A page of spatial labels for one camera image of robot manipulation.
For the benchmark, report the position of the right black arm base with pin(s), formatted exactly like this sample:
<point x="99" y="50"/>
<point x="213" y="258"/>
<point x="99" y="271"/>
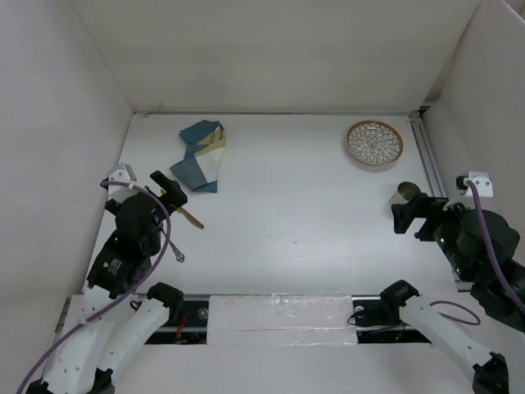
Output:
<point x="374" y="326"/>

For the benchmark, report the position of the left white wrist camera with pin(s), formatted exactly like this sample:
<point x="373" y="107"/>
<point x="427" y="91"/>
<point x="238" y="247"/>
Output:
<point x="122" y="173"/>

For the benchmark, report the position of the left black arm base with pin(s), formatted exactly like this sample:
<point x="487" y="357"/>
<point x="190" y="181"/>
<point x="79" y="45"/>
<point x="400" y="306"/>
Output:
<point x="188" y="327"/>

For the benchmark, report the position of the iridescent purple fork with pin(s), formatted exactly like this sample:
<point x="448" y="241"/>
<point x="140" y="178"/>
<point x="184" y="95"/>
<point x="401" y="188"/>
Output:
<point x="180" y="257"/>

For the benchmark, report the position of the steel cup with brown base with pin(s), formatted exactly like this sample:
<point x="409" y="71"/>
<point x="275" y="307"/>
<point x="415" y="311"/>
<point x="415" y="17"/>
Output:
<point x="403" y="194"/>

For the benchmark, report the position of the blue beige checked placemat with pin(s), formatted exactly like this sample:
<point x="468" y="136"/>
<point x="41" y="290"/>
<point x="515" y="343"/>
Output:
<point x="198" y="170"/>

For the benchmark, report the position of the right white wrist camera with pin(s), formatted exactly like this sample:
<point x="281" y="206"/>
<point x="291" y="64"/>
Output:
<point x="481" y="180"/>

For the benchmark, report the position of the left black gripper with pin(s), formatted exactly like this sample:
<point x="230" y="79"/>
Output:
<point x="173" y="191"/>

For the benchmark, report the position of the floral plate with orange rim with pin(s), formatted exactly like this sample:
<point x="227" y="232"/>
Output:
<point x="374" y="143"/>

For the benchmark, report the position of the aluminium rail at right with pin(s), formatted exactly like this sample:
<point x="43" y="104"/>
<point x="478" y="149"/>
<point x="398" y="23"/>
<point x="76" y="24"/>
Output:
<point x="426" y="155"/>

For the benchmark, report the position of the white front cover panel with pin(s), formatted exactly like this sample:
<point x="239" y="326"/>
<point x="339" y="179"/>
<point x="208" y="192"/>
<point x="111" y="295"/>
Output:
<point x="280" y="320"/>

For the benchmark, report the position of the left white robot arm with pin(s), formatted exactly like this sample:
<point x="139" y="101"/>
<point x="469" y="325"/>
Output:
<point x="89" y="358"/>

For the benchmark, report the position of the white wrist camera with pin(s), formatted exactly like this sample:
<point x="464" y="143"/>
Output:
<point x="481" y="180"/>
<point x="122" y="173"/>

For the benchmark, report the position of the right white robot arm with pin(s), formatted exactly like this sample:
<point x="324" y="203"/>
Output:
<point x="487" y="347"/>

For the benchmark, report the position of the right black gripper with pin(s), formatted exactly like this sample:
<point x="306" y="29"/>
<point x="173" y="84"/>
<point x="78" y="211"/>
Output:
<point x="405" y="213"/>

